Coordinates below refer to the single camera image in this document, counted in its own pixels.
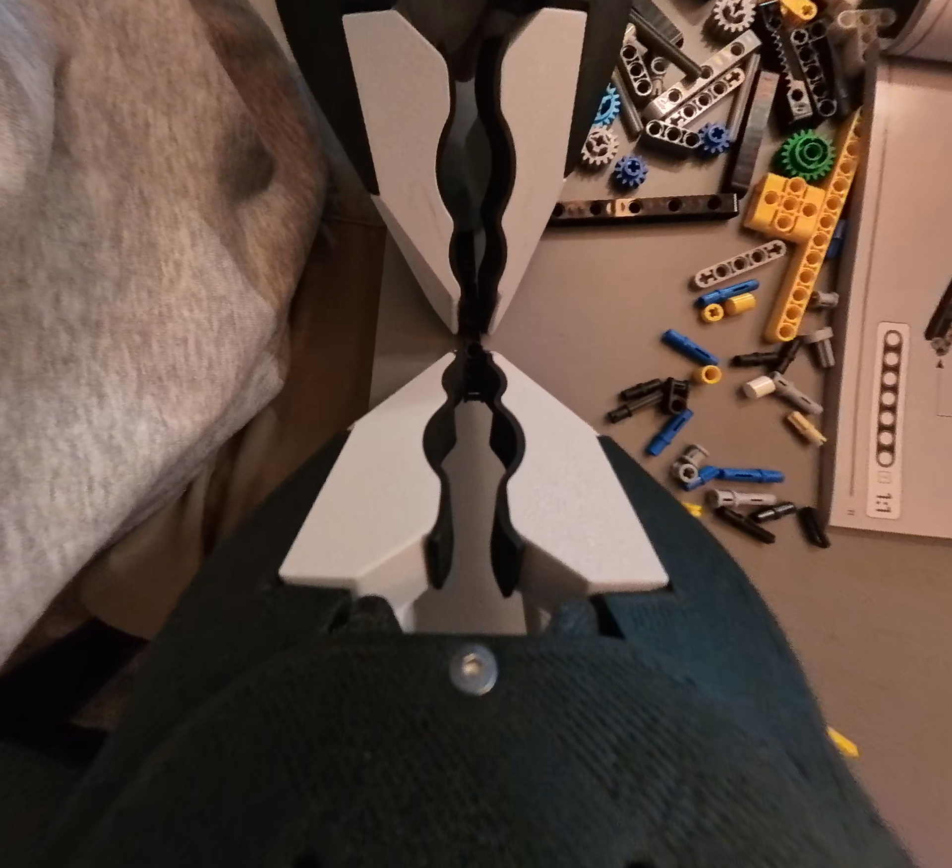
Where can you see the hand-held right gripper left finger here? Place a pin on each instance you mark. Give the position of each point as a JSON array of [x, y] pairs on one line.
[[357, 511]]

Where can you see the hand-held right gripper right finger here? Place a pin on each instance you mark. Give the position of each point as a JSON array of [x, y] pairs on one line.
[[580, 511]]

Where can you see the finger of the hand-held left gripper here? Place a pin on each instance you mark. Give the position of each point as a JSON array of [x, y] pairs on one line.
[[543, 124], [401, 124]]

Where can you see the grey lego gear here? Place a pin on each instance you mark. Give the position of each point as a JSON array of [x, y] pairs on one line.
[[599, 148], [731, 17]]

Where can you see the light blue lego gear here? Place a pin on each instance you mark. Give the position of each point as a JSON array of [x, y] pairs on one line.
[[608, 106]]

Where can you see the tiny yellow lego piece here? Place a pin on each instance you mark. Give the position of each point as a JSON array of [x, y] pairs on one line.
[[692, 508]]

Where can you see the black lego pin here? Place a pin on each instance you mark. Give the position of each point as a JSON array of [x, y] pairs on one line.
[[641, 388], [755, 359], [744, 526], [773, 511], [632, 408], [788, 355], [816, 527]]

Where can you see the short grey lego beam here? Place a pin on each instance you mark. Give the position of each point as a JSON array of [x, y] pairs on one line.
[[639, 61]]

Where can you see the grey lego connector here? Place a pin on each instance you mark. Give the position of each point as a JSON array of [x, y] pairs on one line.
[[689, 468]]

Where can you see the grey three-hole lego beam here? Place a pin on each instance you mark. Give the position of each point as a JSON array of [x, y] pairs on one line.
[[673, 134]]

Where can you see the long black lego beam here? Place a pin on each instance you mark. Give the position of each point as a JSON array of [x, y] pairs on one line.
[[647, 208]]

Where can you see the dark grey lego axle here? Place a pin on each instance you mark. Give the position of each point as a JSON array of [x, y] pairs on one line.
[[669, 42]]

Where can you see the black lego connector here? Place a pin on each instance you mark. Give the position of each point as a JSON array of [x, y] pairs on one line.
[[675, 394]]

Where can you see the long grey lego pin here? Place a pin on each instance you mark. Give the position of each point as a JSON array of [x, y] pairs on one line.
[[740, 498], [797, 394]]

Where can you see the long blue lego axle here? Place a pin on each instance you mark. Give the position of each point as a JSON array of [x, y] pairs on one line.
[[744, 475]]

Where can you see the long grey lego beam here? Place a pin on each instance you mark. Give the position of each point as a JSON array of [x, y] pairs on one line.
[[706, 80]]

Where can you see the yellow lego bush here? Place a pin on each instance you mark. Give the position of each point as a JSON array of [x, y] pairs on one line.
[[740, 304], [712, 374], [712, 313]]

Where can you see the dark grey lego beam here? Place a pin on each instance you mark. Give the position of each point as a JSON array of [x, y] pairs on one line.
[[755, 132]]

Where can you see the white lego bush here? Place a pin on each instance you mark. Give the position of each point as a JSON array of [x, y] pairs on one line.
[[758, 386]]

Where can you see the thin light grey lego beam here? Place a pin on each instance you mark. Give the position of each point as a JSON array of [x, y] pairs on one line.
[[740, 263]]

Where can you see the tan lego pin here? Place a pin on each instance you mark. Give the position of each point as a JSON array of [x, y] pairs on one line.
[[807, 428]]

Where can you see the blue lego axle pin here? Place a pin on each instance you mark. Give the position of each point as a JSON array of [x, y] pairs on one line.
[[725, 292]]

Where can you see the black lego gear rack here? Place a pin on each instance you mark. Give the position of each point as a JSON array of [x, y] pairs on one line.
[[785, 65]]

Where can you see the yellow lego block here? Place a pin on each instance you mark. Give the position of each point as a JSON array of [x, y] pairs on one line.
[[785, 205]]

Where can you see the green lego gear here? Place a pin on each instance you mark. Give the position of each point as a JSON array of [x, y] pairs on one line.
[[807, 154]]

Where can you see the long yellow lego beam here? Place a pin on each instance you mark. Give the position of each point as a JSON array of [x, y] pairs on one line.
[[814, 251]]

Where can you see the blue lego piece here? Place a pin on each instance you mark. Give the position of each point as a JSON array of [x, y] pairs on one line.
[[838, 240]]

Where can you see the grey angled lego beam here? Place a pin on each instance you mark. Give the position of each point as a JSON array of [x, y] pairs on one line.
[[866, 28]]

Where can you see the small lego assembly yellow axle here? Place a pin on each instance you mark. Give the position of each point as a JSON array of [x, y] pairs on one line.
[[842, 741]]

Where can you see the lego instruction booklet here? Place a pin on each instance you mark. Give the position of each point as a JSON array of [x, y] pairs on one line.
[[885, 288]]

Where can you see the tan trousers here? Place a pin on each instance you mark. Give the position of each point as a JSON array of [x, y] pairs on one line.
[[335, 303]]

